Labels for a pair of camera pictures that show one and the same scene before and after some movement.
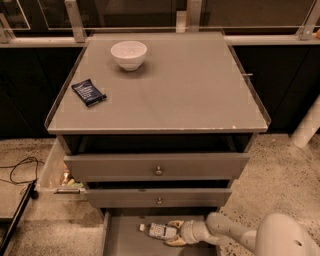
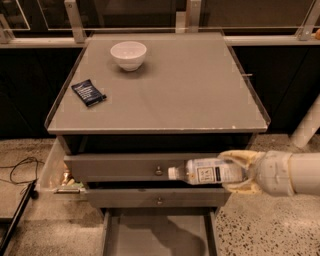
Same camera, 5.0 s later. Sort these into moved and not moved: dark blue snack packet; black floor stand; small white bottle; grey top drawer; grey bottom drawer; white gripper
Moved: small white bottle; white gripper
Not moved: dark blue snack packet; grey bottom drawer; grey top drawer; black floor stand
